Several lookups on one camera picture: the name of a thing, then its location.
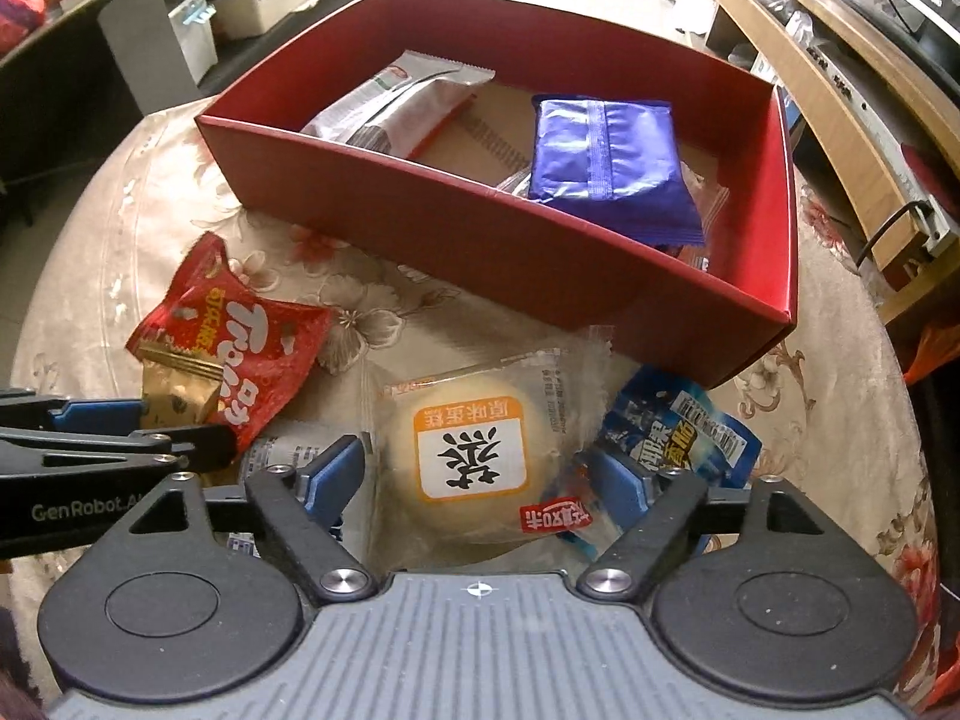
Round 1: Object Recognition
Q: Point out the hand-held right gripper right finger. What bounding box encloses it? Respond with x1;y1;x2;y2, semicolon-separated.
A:
574;446;826;605

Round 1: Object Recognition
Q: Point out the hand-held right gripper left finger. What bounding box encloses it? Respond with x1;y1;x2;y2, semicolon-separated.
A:
124;435;380;605

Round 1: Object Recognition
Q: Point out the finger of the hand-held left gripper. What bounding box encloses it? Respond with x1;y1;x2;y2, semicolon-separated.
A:
0;424;237;481
0;388;147;436

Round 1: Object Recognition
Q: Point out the white grey snack packet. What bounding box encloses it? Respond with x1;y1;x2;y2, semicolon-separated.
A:
238;431;376;563

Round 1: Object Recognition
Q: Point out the gold snack packet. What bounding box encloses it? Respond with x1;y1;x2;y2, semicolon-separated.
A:
137;341;224;432

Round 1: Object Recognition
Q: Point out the blue snack packet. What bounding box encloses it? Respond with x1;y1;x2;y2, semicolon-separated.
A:
570;365;762;556

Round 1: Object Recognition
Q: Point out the red printed snack packet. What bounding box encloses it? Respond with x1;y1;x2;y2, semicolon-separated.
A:
125;232;333;455

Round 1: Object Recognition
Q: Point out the clear packet with bun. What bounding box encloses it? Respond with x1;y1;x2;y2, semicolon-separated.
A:
367;326;620;567

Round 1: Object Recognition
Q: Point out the red cardboard box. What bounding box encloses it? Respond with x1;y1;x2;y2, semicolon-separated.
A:
193;0;800;383

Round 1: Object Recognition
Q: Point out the purple snack packet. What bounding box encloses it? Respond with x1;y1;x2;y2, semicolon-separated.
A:
525;95;710;248

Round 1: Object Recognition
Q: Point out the silver snack packet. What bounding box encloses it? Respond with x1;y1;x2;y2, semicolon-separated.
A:
300;50;496;160

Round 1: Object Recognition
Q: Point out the orange plastic bag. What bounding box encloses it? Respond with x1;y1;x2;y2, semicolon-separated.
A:
904;322;960;383

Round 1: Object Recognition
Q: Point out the dark coffee table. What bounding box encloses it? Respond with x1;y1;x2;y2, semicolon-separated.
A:
0;0;331;121

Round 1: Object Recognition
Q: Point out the red plastic bag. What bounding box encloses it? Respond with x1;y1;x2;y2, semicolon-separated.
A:
0;0;46;53

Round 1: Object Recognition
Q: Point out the white media player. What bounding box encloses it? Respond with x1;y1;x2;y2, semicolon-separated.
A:
780;15;960;256

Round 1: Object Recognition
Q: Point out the wooden television cabinet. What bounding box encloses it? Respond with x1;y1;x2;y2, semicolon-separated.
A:
652;0;960;316

